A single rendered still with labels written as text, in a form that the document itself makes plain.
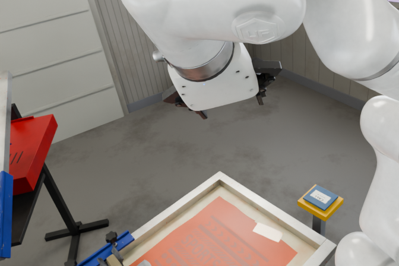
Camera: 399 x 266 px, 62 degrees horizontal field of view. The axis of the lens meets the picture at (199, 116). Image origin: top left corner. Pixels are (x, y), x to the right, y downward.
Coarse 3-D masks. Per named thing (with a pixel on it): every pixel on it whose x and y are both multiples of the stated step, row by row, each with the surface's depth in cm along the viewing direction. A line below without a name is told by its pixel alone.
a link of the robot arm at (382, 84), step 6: (396, 66) 34; (390, 72) 34; (396, 72) 35; (378, 78) 35; (384, 78) 35; (390, 78) 35; (396, 78) 35; (366, 84) 37; (372, 84) 37; (378, 84) 36; (384, 84) 36; (390, 84) 36; (396, 84) 36; (378, 90) 39; (384, 90) 38; (390, 90) 38; (396, 90) 38; (390, 96) 40; (396, 96) 39
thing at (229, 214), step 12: (216, 204) 140; (228, 204) 139; (204, 216) 135; (216, 216) 134; (228, 216) 134; (240, 216) 133; (180, 228) 132; (192, 228) 131; (240, 228) 128; (168, 240) 128; (156, 252) 124; (132, 264) 121
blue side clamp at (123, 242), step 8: (128, 232) 128; (120, 240) 126; (128, 240) 125; (104, 248) 123; (120, 248) 123; (88, 256) 120; (96, 256) 121; (104, 256) 120; (80, 264) 118; (88, 264) 119; (96, 264) 118
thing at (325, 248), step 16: (224, 176) 149; (192, 192) 143; (208, 192) 146; (240, 192) 139; (176, 208) 137; (256, 208) 134; (272, 208) 129; (144, 224) 132; (160, 224) 133; (288, 224) 122; (304, 224) 120; (304, 240) 118; (320, 240) 114; (320, 256) 109
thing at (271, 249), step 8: (248, 232) 125; (248, 240) 122; (256, 240) 122; (264, 240) 121; (272, 240) 121; (280, 240) 120; (256, 248) 119; (264, 248) 119; (272, 248) 118; (280, 248) 118; (288, 248) 117; (272, 256) 115; (280, 256) 115; (288, 256) 114; (272, 264) 113; (280, 264) 112
